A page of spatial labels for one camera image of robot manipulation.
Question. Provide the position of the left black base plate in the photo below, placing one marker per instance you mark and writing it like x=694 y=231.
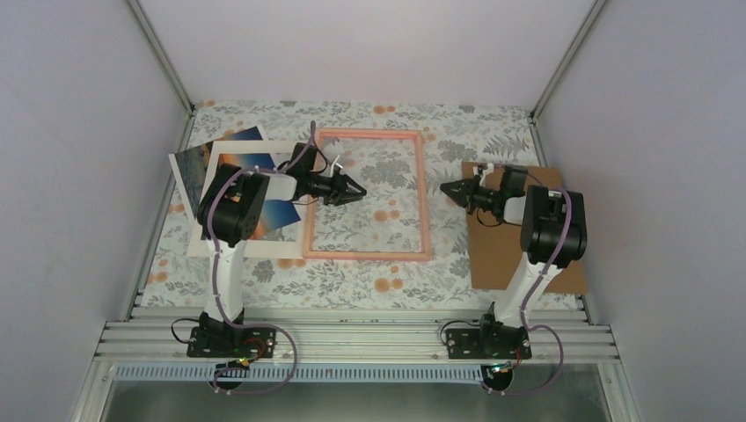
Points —
x=257 y=343

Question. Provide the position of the pink wooden picture frame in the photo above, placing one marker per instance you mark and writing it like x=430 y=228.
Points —
x=391 y=222

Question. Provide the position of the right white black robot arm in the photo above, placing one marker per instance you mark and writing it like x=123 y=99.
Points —
x=522 y=234

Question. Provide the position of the floral patterned table mat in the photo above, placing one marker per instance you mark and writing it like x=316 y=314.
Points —
x=452 y=134

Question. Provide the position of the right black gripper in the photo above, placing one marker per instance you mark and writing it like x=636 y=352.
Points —
x=465 y=187

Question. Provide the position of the sunset photo print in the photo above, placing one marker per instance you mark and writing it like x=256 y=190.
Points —
x=236 y=203

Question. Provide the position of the blue landscape photo print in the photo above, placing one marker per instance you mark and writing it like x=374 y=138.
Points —
x=190 y=166

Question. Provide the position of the brown cardboard backing board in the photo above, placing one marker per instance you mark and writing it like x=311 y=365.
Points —
x=495 y=252

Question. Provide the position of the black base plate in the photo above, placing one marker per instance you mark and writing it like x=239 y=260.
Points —
x=257 y=343
x=471 y=344

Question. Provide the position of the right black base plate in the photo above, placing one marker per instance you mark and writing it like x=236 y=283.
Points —
x=471 y=344

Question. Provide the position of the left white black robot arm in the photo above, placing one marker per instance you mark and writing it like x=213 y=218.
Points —
x=224 y=311

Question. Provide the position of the aluminium rail base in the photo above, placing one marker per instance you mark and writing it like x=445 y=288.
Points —
x=351 y=345

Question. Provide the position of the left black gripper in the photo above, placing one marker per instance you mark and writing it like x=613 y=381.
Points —
x=340 y=184

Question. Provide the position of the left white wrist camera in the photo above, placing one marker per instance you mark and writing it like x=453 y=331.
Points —
x=335 y=168

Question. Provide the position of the white photo mat board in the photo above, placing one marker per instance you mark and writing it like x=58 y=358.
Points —
x=280 y=233

